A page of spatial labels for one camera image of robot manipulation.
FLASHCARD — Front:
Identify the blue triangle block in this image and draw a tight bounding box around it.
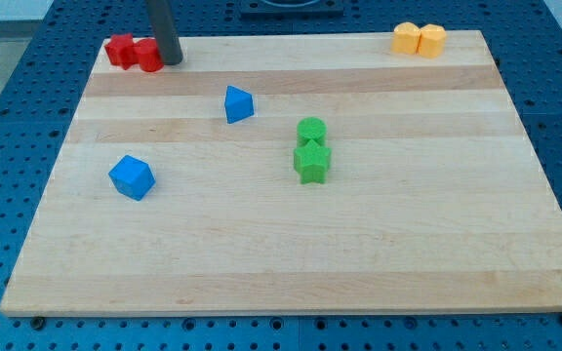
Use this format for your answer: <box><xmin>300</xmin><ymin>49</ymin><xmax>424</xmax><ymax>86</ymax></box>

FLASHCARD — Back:
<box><xmin>224</xmin><ymin>86</ymin><xmax>255</xmax><ymax>124</ymax></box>

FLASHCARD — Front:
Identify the blue cube block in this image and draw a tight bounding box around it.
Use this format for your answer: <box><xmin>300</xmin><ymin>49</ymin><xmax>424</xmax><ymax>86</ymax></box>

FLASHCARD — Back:
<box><xmin>108</xmin><ymin>155</ymin><xmax>155</xmax><ymax>201</ymax></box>

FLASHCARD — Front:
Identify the light wooden board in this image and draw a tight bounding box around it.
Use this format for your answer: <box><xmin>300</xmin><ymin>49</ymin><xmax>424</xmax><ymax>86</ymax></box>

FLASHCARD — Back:
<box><xmin>0</xmin><ymin>30</ymin><xmax>562</xmax><ymax>317</ymax></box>

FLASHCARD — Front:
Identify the green star block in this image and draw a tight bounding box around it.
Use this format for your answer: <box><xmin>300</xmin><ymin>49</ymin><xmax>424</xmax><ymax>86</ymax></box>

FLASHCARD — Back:
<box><xmin>294</xmin><ymin>140</ymin><xmax>332</xmax><ymax>184</ymax></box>

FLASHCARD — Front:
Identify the green cylinder block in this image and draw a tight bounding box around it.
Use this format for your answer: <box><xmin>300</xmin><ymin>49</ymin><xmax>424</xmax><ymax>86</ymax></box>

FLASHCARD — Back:
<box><xmin>297</xmin><ymin>117</ymin><xmax>327</xmax><ymax>146</ymax></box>

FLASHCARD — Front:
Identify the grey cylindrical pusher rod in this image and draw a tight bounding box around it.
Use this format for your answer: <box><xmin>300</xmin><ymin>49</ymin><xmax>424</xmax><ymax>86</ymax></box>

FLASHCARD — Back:
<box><xmin>145</xmin><ymin>0</ymin><xmax>183</xmax><ymax>65</ymax></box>

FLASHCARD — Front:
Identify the red cylinder block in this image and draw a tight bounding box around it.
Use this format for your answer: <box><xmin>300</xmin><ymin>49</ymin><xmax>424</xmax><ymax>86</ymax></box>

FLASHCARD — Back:
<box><xmin>134</xmin><ymin>38</ymin><xmax>164</xmax><ymax>72</ymax></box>

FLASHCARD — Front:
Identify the yellow hexagon block left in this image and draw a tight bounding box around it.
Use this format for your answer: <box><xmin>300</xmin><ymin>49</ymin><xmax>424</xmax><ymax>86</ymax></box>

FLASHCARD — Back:
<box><xmin>390</xmin><ymin>21</ymin><xmax>421</xmax><ymax>55</ymax></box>

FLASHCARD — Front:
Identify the yellow hexagon block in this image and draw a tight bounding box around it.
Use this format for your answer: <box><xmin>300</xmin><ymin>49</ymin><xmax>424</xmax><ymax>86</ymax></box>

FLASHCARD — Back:
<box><xmin>390</xmin><ymin>21</ymin><xmax>421</xmax><ymax>55</ymax></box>
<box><xmin>417</xmin><ymin>24</ymin><xmax>447</xmax><ymax>59</ymax></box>

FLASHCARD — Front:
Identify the yellow hexagon block right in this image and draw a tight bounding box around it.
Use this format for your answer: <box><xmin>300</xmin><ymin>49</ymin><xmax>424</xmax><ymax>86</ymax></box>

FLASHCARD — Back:
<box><xmin>417</xmin><ymin>24</ymin><xmax>447</xmax><ymax>59</ymax></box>

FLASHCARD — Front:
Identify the red star block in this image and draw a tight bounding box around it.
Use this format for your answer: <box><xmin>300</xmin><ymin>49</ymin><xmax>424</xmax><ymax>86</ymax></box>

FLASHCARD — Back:
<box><xmin>104</xmin><ymin>33</ymin><xmax>138</xmax><ymax>70</ymax></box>

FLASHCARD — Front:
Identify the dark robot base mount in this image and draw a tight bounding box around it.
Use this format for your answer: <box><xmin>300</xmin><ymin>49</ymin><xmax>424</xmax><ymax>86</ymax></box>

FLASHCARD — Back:
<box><xmin>238</xmin><ymin>0</ymin><xmax>344</xmax><ymax>19</ymax></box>

